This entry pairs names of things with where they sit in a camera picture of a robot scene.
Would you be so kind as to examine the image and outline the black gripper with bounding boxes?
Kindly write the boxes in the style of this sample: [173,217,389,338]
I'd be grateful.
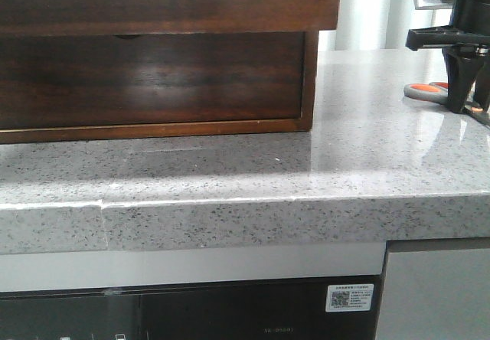
[406,0,489,113]

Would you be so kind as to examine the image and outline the grey orange scissors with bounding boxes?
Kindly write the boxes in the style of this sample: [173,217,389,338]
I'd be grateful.
[403,82,489,126]

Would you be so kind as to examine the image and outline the wooden drawer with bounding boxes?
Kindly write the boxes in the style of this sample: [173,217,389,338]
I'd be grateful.
[0,31,307,130]
[1,0,339,37]

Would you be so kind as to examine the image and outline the dark wooden drawer cabinet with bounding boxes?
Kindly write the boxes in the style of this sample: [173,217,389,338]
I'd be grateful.
[0,29,321,145]

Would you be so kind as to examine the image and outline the white grey curtain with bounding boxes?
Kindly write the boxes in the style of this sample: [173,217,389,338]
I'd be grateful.
[318,0,451,51]

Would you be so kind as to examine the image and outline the grey cabinet door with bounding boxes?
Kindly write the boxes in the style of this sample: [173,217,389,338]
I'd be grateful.
[376,249,489,339]

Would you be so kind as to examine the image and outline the white QR code sticker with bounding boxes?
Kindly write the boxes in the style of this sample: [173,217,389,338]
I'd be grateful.
[325,283,374,312]

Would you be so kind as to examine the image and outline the black under-counter appliance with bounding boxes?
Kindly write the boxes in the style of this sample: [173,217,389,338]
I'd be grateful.
[1,275,381,339]

